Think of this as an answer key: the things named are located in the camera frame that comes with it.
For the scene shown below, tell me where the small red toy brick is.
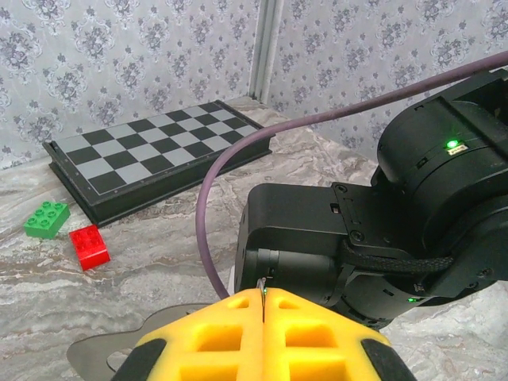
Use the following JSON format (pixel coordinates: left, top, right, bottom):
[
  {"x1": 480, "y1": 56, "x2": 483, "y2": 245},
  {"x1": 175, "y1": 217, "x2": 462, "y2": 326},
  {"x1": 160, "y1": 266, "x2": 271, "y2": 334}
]
[{"x1": 68, "y1": 224, "x2": 111, "y2": 272}]

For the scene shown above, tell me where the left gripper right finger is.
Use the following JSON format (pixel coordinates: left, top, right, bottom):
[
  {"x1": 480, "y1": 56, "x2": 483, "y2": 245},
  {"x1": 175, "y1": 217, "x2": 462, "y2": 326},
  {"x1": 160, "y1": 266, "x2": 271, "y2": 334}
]
[{"x1": 264, "y1": 287, "x2": 420, "y2": 381}]

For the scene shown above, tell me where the aluminium corner post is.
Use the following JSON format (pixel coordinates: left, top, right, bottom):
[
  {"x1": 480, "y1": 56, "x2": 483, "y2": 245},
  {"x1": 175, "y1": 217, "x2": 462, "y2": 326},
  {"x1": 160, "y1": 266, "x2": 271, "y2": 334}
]
[{"x1": 249, "y1": 0, "x2": 287, "y2": 100}]

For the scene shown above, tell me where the black grey chessboard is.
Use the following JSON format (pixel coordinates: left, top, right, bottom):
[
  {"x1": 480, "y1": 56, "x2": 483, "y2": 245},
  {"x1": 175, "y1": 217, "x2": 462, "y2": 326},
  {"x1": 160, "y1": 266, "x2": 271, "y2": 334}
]
[{"x1": 42, "y1": 99, "x2": 277, "y2": 228}]

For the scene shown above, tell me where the black braided cable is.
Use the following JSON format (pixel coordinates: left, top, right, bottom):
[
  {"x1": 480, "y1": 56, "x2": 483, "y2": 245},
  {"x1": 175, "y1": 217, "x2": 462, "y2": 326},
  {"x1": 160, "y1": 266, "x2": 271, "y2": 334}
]
[{"x1": 341, "y1": 241, "x2": 454, "y2": 275}]

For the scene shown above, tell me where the silver split keyring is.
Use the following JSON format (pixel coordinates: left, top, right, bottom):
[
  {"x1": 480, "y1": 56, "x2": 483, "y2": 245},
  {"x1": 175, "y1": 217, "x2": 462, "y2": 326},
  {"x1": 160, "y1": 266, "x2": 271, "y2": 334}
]
[{"x1": 256, "y1": 277, "x2": 269, "y2": 322}]

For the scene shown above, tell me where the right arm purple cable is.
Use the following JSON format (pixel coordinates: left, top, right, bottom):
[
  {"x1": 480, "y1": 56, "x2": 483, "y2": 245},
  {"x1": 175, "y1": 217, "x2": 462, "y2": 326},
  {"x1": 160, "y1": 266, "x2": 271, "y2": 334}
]
[{"x1": 197, "y1": 50, "x2": 508, "y2": 299}]

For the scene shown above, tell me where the small green toy brick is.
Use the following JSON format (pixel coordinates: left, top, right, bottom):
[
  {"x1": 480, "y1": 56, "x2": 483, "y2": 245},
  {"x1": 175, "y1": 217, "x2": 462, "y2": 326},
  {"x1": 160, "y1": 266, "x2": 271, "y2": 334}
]
[{"x1": 22, "y1": 200, "x2": 71, "y2": 240}]

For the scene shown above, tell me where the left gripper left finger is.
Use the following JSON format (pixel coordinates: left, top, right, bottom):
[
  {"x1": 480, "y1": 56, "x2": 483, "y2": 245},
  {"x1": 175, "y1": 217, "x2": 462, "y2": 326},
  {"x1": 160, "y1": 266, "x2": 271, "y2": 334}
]
[{"x1": 113, "y1": 287, "x2": 265, "y2": 381}]

